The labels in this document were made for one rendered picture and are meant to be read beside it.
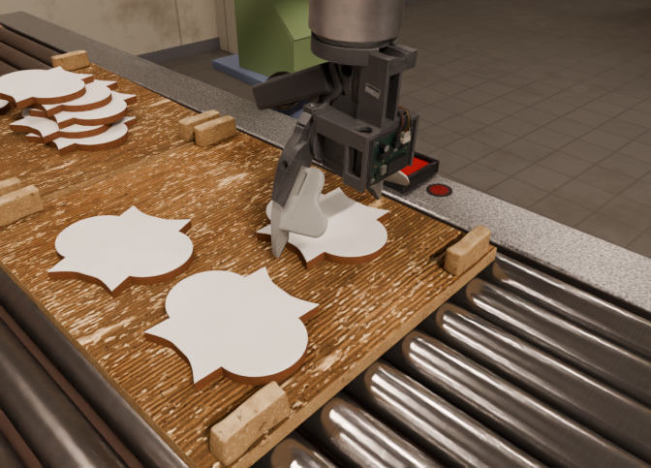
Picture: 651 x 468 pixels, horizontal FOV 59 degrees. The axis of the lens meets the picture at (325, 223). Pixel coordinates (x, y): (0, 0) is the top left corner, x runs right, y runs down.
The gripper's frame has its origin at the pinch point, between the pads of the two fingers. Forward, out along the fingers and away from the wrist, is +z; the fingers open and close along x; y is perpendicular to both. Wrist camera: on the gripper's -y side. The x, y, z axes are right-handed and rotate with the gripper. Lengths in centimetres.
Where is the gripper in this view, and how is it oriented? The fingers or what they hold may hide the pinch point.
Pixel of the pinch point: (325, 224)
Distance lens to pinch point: 59.7
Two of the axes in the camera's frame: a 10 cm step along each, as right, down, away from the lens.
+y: 7.2, 4.3, -5.4
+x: 6.9, -4.0, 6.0
